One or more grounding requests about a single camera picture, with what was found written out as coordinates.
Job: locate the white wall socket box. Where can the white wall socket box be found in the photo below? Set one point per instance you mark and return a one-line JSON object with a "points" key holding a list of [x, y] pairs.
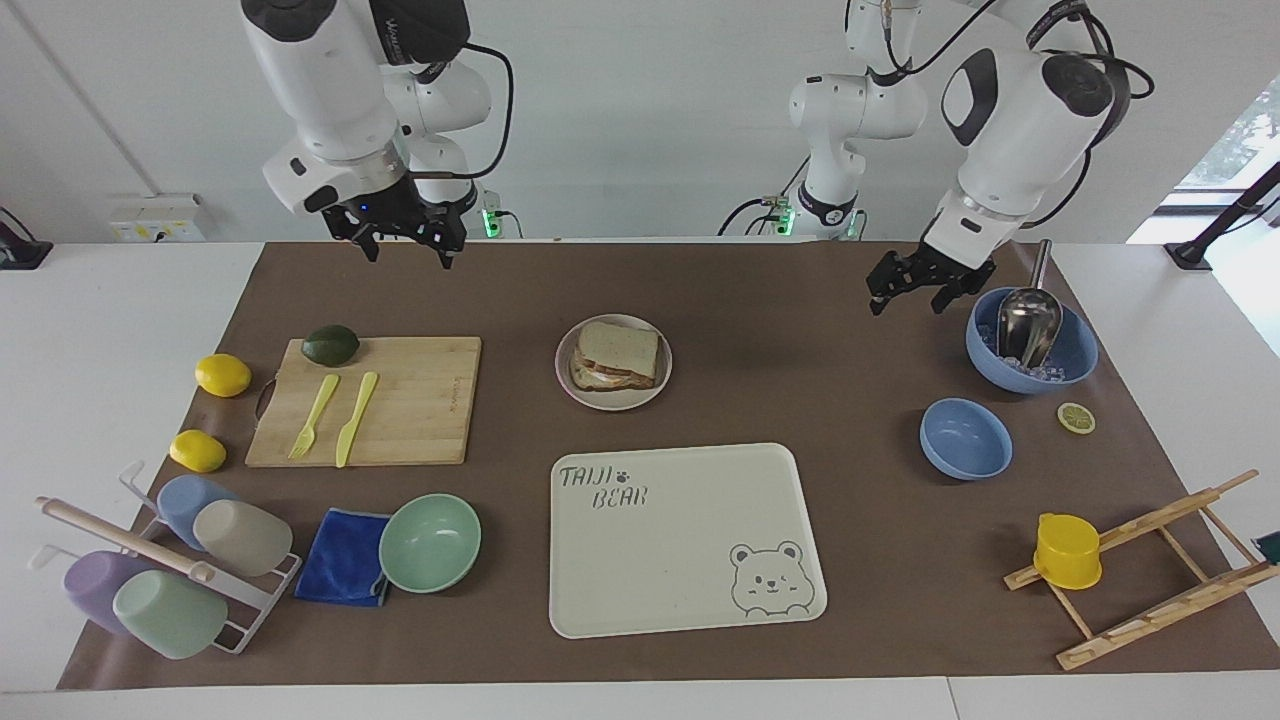
{"points": [[155, 220]]}

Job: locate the yellow plastic knife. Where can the yellow plastic knife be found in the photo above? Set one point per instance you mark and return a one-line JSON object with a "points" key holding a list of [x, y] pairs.
{"points": [[355, 420]]}

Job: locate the wooden folding rack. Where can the wooden folding rack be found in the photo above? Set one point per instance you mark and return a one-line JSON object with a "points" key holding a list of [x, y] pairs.
{"points": [[1160, 610]]}

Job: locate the metal scoop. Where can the metal scoop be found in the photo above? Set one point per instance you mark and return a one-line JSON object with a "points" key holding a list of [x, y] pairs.
{"points": [[1030, 315]]}

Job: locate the black stand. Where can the black stand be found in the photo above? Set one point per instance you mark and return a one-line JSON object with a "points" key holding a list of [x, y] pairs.
{"points": [[20, 250], [1225, 215]]}

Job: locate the yellow lemon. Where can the yellow lemon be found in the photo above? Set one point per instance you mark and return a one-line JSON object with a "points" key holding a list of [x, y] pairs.
{"points": [[223, 376], [197, 451]]}

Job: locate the beige plastic cup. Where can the beige plastic cup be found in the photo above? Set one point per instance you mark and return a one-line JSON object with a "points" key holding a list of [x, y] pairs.
{"points": [[245, 538]]}

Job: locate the wooden cutting board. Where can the wooden cutting board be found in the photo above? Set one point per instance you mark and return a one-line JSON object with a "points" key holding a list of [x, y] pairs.
{"points": [[420, 410]]}

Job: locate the teal object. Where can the teal object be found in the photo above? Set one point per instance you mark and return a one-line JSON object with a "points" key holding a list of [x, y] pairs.
{"points": [[1270, 547]]}

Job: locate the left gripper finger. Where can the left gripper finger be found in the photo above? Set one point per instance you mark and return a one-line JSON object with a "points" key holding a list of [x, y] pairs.
{"points": [[886, 280], [952, 294]]}

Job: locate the clear ice cubes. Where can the clear ice cubes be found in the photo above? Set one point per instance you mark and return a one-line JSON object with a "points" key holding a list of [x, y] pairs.
{"points": [[1050, 374]]}

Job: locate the mint green bowl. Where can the mint green bowl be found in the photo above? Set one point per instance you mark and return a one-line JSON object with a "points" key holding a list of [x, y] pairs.
{"points": [[428, 545]]}

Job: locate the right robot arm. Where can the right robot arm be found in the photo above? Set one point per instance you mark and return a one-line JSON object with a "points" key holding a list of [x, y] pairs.
{"points": [[320, 80]]}

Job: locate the dark green avocado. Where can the dark green avocado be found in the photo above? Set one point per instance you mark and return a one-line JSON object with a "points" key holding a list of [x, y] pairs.
{"points": [[331, 345]]}

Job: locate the lemon slice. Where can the lemon slice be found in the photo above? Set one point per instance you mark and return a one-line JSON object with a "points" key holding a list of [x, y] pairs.
{"points": [[1076, 418]]}

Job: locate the pale pink round plate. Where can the pale pink round plate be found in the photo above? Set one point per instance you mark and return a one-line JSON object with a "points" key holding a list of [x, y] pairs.
{"points": [[615, 400]]}

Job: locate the large blue bowl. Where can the large blue bowl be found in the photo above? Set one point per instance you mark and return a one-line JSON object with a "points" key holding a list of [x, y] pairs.
{"points": [[1078, 350]]}

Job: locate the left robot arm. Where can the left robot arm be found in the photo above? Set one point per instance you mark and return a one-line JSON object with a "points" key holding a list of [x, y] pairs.
{"points": [[1010, 130]]}

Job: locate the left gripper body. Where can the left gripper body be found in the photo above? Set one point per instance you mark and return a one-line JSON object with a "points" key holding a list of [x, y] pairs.
{"points": [[950, 268]]}

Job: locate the cream tray with bear print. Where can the cream tray with bear print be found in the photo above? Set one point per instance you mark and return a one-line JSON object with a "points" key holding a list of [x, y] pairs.
{"points": [[660, 540]]}

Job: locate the blue cloth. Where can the blue cloth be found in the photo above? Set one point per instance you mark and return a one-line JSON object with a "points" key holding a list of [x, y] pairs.
{"points": [[340, 560]]}

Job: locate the small blue bowl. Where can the small blue bowl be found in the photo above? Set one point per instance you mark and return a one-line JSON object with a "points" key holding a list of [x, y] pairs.
{"points": [[965, 440]]}

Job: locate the yellow plastic fork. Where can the yellow plastic fork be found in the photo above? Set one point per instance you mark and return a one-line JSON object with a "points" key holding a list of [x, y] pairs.
{"points": [[315, 415]]}

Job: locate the yellow plastic cup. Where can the yellow plastic cup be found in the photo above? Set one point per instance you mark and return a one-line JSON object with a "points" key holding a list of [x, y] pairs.
{"points": [[1067, 550]]}

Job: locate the blue plastic cup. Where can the blue plastic cup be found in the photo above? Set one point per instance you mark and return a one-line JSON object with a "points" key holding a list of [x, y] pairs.
{"points": [[180, 500]]}

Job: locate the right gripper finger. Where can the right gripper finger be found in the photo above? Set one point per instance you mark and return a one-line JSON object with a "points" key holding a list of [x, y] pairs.
{"points": [[369, 243], [446, 236]]}

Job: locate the purple plastic cup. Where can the purple plastic cup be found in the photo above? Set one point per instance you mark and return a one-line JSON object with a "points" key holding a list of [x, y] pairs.
{"points": [[95, 590]]}

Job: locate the toast bread sandwich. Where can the toast bread sandwich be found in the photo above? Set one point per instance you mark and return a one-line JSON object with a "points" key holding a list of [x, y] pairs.
{"points": [[618, 355]]}

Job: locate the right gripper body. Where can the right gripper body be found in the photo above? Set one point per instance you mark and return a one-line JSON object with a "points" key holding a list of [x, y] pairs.
{"points": [[375, 207]]}

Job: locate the mint green plastic cup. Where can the mint green plastic cup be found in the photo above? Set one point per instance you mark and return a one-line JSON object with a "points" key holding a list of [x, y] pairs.
{"points": [[170, 615]]}

